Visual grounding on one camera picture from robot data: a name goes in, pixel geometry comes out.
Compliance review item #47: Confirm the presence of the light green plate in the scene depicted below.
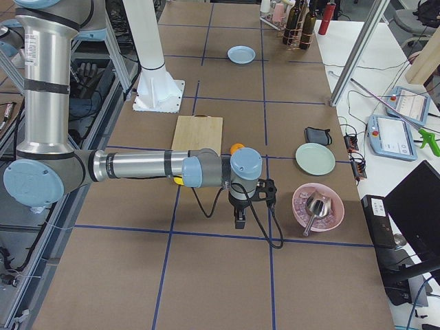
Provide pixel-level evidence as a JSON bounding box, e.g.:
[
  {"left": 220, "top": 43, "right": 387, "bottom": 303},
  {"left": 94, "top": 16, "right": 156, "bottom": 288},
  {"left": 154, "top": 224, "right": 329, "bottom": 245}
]
[{"left": 295, "top": 143, "right": 336, "bottom": 176}]

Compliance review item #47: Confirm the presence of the orange fruit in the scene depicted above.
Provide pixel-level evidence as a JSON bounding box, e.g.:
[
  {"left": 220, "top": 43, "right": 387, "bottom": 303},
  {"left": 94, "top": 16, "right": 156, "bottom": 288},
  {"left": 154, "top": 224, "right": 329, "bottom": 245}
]
[{"left": 230, "top": 143, "right": 245, "bottom": 155}]

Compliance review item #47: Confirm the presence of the teach pendant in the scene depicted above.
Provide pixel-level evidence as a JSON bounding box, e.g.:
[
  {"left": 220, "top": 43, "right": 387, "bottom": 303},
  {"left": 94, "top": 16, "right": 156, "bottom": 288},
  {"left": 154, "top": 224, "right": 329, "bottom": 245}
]
[
  {"left": 367, "top": 115, "right": 417, "bottom": 162},
  {"left": 384, "top": 86, "right": 431, "bottom": 126}
]

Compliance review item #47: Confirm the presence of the black computer box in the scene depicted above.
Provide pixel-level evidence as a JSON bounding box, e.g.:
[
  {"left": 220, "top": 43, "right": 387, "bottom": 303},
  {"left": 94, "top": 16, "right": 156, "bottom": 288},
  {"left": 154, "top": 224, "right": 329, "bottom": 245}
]
[{"left": 361, "top": 195, "right": 403, "bottom": 250}]

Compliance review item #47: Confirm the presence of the black monitor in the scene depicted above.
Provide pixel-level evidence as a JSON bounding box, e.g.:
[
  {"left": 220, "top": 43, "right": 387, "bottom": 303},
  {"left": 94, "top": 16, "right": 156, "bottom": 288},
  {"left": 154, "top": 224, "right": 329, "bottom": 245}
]
[{"left": 384, "top": 160, "right": 439, "bottom": 270}]

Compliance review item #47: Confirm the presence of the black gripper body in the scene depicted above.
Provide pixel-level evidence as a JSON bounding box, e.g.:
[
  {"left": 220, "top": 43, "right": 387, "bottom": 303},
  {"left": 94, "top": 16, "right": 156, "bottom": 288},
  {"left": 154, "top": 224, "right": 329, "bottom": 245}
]
[{"left": 229, "top": 197, "right": 250, "bottom": 215}]

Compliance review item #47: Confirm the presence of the bamboo cutting board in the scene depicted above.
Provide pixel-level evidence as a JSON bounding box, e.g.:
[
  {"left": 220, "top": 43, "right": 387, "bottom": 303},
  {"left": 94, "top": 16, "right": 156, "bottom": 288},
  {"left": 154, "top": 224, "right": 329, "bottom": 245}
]
[{"left": 171, "top": 115, "right": 223, "bottom": 155}]

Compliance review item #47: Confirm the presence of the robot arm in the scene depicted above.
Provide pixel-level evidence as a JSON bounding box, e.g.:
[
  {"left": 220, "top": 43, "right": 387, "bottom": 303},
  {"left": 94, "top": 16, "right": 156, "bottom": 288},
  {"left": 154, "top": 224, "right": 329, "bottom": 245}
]
[{"left": 3, "top": 1, "right": 262, "bottom": 229}]

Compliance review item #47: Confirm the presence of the green handled reacher stick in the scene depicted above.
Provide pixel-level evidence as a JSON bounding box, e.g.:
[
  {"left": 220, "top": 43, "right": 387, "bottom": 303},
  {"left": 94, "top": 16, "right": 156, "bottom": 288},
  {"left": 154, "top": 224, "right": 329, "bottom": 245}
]
[{"left": 350, "top": 78, "right": 440, "bottom": 157}]

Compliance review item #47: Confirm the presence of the metal scoop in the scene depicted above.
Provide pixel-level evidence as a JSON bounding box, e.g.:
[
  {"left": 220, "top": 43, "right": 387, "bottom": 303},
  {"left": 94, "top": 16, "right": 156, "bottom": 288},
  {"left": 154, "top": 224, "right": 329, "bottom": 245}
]
[{"left": 303, "top": 190, "right": 332, "bottom": 237}]

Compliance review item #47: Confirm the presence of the grey folded cloth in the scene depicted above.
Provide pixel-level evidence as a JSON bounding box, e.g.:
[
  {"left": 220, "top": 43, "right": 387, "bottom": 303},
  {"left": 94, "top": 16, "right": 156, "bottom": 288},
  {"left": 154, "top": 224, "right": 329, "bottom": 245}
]
[{"left": 304, "top": 126, "right": 332, "bottom": 146}]

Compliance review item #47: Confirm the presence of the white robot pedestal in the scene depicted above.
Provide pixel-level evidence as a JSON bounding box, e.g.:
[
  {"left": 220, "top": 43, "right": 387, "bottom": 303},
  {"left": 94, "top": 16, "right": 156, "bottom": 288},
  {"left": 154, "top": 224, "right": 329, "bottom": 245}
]
[{"left": 123, "top": 0, "right": 185, "bottom": 113}]

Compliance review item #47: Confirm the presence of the pink cup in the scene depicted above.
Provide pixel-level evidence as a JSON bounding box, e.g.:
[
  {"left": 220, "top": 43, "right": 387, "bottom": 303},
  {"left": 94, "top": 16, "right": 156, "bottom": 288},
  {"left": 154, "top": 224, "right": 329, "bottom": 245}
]
[{"left": 272, "top": 3, "right": 285, "bottom": 23}]

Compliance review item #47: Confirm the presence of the near teach pendant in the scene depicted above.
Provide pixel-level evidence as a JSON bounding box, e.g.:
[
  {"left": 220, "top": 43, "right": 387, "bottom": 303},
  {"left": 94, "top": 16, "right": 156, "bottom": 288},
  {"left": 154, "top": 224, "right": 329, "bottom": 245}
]
[{"left": 367, "top": 115, "right": 417, "bottom": 162}]

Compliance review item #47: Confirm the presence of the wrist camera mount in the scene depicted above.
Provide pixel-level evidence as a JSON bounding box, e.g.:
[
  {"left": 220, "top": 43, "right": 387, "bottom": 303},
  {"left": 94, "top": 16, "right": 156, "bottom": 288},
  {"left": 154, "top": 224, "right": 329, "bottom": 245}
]
[{"left": 252, "top": 179, "right": 277, "bottom": 208}]

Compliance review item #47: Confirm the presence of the far teach pendant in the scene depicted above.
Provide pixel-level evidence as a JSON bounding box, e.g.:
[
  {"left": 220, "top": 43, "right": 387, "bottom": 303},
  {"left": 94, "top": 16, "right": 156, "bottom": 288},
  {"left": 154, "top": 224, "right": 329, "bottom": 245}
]
[{"left": 384, "top": 86, "right": 431, "bottom": 126}]

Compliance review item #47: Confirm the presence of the light blue plate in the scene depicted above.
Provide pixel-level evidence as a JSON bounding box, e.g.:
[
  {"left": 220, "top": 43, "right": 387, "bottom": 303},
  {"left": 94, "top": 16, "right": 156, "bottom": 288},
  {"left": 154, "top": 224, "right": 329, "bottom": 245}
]
[{"left": 227, "top": 45, "right": 256, "bottom": 65}]

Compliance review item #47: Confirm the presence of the aluminium frame post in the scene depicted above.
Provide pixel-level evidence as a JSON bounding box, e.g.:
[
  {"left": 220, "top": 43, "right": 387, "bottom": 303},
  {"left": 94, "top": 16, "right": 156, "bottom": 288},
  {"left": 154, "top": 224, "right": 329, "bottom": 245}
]
[{"left": 329, "top": 0, "right": 390, "bottom": 107}]

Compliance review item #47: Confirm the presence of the pink bowl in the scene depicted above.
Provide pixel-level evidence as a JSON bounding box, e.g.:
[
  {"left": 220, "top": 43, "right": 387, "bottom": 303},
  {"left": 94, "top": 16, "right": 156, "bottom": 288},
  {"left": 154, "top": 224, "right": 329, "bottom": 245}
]
[{"left": 292, "top": 183, "right": 344, "bottom": 236}]

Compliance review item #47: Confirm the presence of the copper wire bottle rack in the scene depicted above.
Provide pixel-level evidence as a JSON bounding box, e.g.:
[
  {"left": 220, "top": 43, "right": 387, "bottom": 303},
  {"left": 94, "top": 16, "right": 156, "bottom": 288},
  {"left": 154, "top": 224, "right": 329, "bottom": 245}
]
[{"left": 286, "top": 21, "right": 304, "bottom": 50}]

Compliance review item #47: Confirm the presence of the yellow lemon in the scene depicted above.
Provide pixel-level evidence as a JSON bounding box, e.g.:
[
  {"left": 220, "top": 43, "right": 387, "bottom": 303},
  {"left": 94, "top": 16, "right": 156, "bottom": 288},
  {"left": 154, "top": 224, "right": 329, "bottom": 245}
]
[{"left": 173, "top": 176, "right": 184, "bottom": 186}]

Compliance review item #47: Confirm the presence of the red bottle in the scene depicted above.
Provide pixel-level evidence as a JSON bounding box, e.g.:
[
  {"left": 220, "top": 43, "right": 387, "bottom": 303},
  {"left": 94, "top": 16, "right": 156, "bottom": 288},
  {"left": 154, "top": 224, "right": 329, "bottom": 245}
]
[{"left": 318, "top": 2, "right": 336, "bottom": 35}]

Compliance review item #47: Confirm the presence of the dark wine bottle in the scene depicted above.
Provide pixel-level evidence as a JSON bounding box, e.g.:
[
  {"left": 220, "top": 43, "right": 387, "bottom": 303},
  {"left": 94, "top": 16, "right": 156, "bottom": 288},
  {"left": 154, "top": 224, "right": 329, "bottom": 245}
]
[
  {"left": 299, "top": 0, "right": 317, "bottom": 50},
  {"left": 283, "top": 0, "right": 301, "bottom": 45}
]

